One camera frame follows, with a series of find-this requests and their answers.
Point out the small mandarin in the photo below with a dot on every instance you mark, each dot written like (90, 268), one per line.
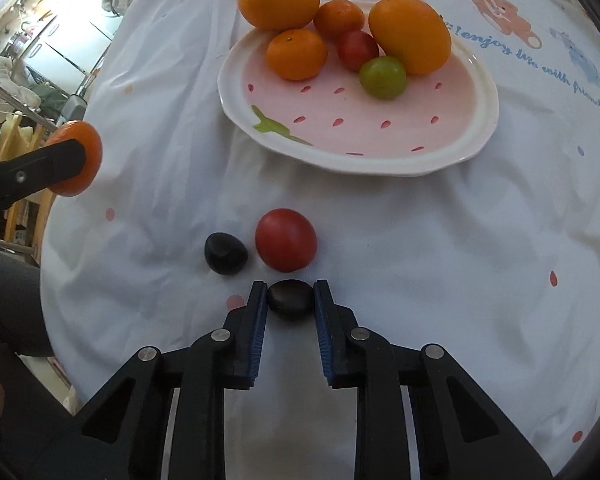
(336, 17)
(296, 54)
(81, 156)

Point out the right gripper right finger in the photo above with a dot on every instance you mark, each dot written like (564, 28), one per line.
(417, 409)

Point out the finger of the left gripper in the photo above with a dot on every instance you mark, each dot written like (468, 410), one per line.
(30, 173)

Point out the pink strawberry pattern plate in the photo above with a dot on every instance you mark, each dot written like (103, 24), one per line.
(331, 122)

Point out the small mandarin on plate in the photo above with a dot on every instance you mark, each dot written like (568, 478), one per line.
(296, 54)

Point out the green grape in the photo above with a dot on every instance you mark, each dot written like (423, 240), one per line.
(383, 78)

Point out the large orange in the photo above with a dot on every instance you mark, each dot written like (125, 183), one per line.
(278, 15)
(413, 32)

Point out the white cartoon print bedsheet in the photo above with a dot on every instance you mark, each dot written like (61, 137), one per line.
(497, 259)

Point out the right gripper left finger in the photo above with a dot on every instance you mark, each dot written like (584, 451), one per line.
(162, 414)

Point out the wooden rack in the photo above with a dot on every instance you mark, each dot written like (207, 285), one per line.
(24, 204)

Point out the red cherry tomato on plate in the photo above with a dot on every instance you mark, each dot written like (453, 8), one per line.
(355, 48)

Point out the small mandarin by pile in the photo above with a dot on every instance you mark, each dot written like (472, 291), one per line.
(336, 17)

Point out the white cabinet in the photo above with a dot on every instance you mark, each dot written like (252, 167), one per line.
(66, 52)

